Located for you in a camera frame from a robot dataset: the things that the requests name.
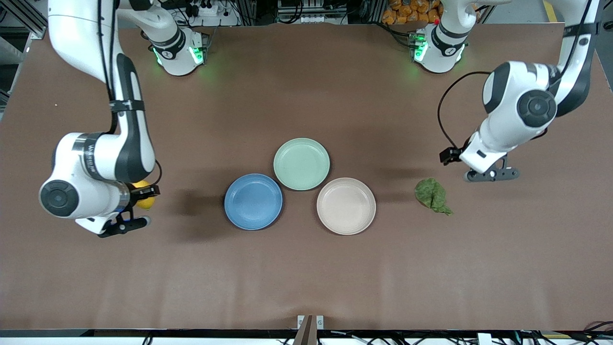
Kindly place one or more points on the beige plate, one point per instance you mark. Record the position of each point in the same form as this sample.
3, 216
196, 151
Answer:
346, 206

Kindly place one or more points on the green lettuce leaf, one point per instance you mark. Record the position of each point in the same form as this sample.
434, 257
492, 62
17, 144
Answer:
431, 194

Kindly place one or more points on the orange packaged goods pile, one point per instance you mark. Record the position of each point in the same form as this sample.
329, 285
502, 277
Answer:
407, 12

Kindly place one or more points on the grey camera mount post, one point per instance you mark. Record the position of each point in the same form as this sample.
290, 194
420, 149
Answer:
306, 333

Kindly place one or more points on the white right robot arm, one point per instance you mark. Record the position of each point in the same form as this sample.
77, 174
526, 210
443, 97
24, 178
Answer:
76, 43

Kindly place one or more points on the yellow lemon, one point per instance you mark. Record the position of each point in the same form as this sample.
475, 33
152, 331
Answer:
143, 203

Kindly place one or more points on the small white metal bracket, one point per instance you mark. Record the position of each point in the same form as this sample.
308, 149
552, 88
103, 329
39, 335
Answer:
320, 322
300, 322

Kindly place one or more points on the blue plate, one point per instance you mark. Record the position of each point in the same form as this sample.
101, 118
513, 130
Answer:
254, 201

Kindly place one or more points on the white power strip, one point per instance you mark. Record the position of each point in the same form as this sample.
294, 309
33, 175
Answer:
208, 9

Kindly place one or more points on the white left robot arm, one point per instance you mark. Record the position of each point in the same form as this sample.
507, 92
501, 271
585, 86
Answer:
510, 96

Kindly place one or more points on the grey equipment rack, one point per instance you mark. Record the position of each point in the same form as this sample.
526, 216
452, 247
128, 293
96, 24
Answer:
311, 12

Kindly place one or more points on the mint green plate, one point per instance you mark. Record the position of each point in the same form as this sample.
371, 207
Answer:
301, 164

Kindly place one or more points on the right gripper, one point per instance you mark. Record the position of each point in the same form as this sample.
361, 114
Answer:
141, 194

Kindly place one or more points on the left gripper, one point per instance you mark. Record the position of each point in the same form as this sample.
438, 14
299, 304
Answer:
450, 155

